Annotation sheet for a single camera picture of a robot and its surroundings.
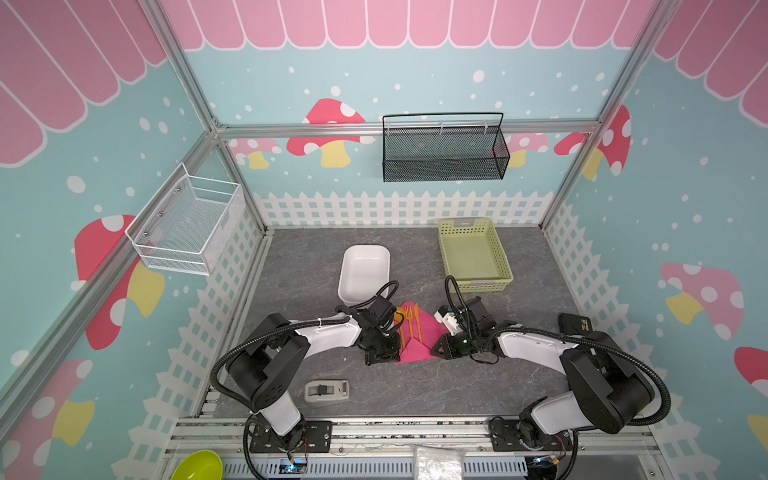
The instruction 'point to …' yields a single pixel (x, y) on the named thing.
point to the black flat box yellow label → (574, 324)
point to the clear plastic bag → (439, 462)
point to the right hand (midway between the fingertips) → (431, 351)
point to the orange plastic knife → (416, 313)
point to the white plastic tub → (364, 270)
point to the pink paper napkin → (430, 328)
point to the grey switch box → (327, 390)
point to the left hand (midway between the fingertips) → (399, 363)
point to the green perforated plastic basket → (472, 255)
